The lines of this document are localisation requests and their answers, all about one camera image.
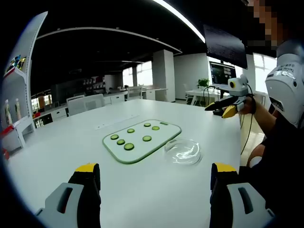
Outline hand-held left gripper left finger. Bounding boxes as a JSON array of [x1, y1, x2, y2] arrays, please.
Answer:
[[35, 162, 102, 228]]

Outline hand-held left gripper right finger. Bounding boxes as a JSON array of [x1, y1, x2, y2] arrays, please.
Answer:
[[209, 162, 276, 228]]

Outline clear glass petri dish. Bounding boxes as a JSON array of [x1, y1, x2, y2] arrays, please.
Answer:
[[165, 142, 202, 166]]

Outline clear glass bowl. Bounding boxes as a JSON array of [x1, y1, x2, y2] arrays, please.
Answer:
[[164, 138, 202, 162]]

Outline group of cucumber slices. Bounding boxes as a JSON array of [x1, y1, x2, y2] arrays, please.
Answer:
[[110, 122, 161, 151]]

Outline person's right hand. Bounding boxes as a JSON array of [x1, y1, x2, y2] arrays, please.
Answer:
[[239, 94, 257, 115]]

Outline lit computer monitor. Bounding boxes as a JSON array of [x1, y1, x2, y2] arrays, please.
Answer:
[[209, 61, 237, 87]]

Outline white office desk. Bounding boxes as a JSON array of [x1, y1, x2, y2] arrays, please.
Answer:
[[185, 89, 230, 106]]

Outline green potted plant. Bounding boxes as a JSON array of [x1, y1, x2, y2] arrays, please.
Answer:
[[197, 78, 210, 90]]

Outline large dark hanging screen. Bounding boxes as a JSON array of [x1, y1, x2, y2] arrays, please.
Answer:
[[203, 25, 248, 69]]

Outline white chest-worn device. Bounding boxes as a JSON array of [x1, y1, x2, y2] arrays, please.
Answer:
[[265, 39, 304, 129]]

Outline white green-rimmed cutting board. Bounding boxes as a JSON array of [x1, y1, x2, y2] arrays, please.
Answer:
[[102, 119, 182, 165]]

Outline person's dark clothed body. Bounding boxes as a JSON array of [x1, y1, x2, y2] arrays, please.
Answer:
[[237, 114, 304, 214]]

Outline low white cabinet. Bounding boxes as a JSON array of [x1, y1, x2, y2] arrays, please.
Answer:
[[32, 105, 69, 128]]

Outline white mesh office chair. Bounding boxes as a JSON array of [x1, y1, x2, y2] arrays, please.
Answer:
[[66, 94, 105, 117]]

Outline long ceiling light strip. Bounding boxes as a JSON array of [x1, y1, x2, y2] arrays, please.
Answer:
[[152, 0, 206, 44]]

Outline row of drink bottles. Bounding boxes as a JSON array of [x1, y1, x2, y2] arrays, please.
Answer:
[[4, 98, 22, 126]]

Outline white display shelf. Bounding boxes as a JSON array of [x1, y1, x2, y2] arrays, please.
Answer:
[[0, 11, 48, 152]]

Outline pile of snack packets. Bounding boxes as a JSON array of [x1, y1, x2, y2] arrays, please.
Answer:
[[6, 55, 27, 72]]

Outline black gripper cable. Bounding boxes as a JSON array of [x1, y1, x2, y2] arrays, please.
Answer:
[[239, 113, 254, 155]]

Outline table cable slot cover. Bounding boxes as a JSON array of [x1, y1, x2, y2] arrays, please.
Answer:
[[94, 115, 140, 131]]

